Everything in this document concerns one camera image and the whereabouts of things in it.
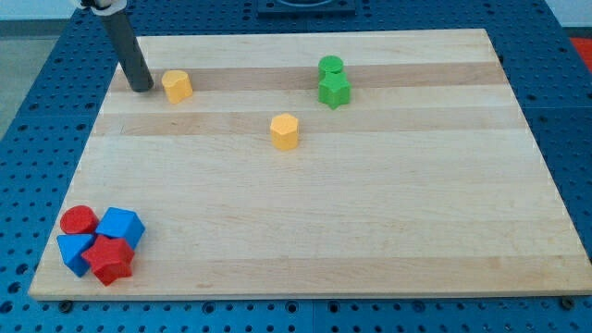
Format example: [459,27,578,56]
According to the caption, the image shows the blue cube block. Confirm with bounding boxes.
[95,207,145,250]

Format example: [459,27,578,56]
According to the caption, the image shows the yellow hexagon block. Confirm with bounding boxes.
[270,113,299,151]

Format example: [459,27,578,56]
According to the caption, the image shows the red cylinder block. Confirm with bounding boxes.
[59,205,99,234]

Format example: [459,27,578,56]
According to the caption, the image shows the wooden board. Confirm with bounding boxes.
[29,29,591,301]

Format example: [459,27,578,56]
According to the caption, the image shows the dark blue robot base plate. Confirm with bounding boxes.
[255,0,358,17]

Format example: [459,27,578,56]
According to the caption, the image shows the green star block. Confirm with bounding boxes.
[318,72,352,109]

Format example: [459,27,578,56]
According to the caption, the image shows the blue triangle block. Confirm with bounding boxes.
[56,234,95,278]

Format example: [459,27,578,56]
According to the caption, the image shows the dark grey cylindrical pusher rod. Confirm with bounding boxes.
[101,9,154,93]

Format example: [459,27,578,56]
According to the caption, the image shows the white rod mount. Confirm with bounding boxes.
[73,0,128,16]

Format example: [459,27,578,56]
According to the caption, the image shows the red star block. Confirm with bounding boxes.
[81,235,135,286]

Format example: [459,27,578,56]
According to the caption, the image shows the yellow heart block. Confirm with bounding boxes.
[161,69,193,105]

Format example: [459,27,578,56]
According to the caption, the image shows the green cylinder block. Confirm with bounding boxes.
[317,55,344,80]

